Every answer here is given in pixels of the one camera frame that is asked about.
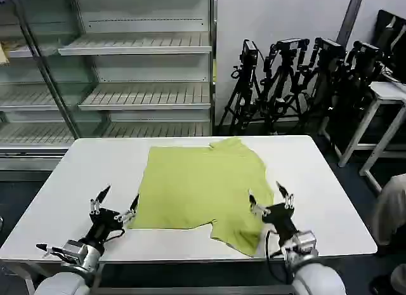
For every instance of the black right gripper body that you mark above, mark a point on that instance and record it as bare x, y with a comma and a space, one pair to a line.
280, 219

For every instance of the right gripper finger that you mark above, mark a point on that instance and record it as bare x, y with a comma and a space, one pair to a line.
287, 198
257, 207

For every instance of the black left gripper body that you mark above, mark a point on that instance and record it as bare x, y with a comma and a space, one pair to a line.
103, 223

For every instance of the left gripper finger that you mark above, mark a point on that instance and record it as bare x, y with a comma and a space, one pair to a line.
128, 214
95, 204

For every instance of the yellow-green shirt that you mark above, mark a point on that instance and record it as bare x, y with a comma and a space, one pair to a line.
196, 187

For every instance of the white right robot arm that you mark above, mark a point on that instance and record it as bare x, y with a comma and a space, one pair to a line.
317, 276

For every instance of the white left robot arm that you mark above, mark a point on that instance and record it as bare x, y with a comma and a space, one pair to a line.
68, 277

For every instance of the person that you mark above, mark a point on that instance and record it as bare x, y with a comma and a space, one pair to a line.
391, 209

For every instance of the white slatted display shelf unit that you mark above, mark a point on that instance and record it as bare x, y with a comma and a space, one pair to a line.
142, 95

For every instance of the glass-sided display shelf unit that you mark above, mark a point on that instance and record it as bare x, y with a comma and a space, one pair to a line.
28, 95

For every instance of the black monitor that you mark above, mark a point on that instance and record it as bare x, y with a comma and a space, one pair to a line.
388, 38

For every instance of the black tripod with camera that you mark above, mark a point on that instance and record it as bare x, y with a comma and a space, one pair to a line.
285, 82
245, 82
323, 73
358, 85

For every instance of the white metal frame side table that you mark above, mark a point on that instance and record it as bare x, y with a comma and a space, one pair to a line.
385, 93

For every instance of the grey wall trunking strip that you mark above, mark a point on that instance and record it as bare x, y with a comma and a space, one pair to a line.
350, 12

